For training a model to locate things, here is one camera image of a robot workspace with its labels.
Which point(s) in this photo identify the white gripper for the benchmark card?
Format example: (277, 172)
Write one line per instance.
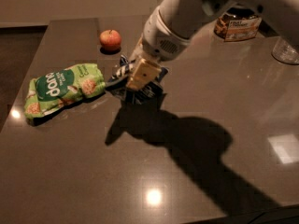
(156, 40)

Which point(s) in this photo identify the blue chip bag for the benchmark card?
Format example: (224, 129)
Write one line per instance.
(136, 82)

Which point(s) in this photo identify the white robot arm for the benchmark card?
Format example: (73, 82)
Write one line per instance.
(173, 23)

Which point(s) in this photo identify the green rice chip bag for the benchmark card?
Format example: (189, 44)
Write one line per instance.
(55, 90)

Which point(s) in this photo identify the red apple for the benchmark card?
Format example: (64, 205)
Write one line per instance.
(110, 40)

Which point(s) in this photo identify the glass jar with black lid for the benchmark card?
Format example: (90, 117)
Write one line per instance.
(237, 24)

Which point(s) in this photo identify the clear drinking glass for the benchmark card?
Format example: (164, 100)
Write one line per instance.
(285, 53)

